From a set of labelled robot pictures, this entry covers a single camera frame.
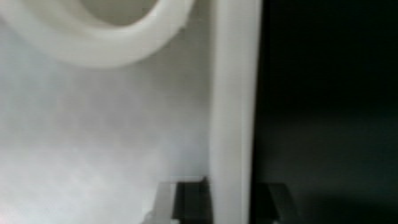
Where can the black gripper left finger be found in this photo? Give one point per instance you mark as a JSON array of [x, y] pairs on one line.
[[183, 203]]

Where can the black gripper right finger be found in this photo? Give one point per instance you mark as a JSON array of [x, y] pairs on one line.
[[273, 205]]

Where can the white desk top tray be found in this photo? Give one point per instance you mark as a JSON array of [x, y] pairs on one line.
[[126, 109]]

